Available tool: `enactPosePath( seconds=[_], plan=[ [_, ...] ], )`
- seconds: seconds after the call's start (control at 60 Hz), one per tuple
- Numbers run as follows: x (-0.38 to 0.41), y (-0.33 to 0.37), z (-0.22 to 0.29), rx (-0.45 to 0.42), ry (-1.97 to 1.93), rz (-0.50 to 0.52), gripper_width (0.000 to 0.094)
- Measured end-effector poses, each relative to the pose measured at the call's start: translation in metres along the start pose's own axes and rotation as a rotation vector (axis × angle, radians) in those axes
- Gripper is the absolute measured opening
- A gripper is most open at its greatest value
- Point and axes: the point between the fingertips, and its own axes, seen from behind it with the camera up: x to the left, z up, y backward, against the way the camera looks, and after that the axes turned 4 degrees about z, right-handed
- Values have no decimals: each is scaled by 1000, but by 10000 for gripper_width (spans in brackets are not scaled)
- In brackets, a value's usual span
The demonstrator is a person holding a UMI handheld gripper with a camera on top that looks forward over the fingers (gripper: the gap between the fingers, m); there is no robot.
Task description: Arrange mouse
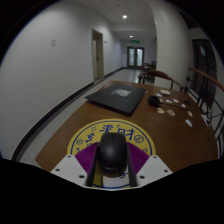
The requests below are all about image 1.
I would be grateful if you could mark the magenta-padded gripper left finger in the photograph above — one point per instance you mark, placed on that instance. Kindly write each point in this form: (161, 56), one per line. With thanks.
(85, 158)

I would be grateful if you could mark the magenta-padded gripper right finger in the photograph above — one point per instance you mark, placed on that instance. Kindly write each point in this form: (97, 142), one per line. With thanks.
(138, 158)

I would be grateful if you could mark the black computer mouse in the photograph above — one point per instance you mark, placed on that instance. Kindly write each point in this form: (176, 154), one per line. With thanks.
(111, 153)

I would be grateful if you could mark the round yellow printed mouse pad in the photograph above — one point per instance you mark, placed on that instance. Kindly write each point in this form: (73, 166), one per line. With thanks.
(110, 127)

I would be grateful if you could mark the small printed sticker card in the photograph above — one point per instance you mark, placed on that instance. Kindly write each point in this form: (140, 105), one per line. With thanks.
(170, 112)
(188, 123)
(160, 110)
(183, 105)
(161, 99)
(169, 101)
(190, 113)
(159, 95)
(175, 100)

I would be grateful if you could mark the small black cylinder container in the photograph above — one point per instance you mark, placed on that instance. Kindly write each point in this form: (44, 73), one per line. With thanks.
(153, 101)

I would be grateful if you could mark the black closed laptop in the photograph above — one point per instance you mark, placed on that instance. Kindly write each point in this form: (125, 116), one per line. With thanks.
(115, 98)

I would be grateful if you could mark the small white box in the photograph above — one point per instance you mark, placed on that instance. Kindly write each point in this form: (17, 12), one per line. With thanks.
(165, 91)

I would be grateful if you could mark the wooden armchair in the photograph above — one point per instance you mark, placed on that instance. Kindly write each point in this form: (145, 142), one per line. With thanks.
(160, 74)

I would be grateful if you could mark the wooden chair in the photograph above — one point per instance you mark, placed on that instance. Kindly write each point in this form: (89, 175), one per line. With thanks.
(149, 66)

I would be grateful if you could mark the glazed double door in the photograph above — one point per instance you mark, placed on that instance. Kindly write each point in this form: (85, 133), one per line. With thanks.
(135, 57)

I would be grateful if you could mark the open side door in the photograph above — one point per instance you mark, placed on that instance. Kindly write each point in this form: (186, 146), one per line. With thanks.
(97, 55)

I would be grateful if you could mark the black railing with wooden handrail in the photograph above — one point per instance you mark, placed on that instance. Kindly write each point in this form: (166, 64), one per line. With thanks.
(206, 76)

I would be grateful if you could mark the dark window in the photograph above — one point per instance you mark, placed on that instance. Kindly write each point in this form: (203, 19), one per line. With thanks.
(203, 70)

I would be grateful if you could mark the green exit sign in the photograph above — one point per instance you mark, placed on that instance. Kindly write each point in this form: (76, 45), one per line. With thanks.
(135, 41)

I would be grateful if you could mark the white wall switch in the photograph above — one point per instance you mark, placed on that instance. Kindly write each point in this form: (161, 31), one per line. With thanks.
(53, 42)

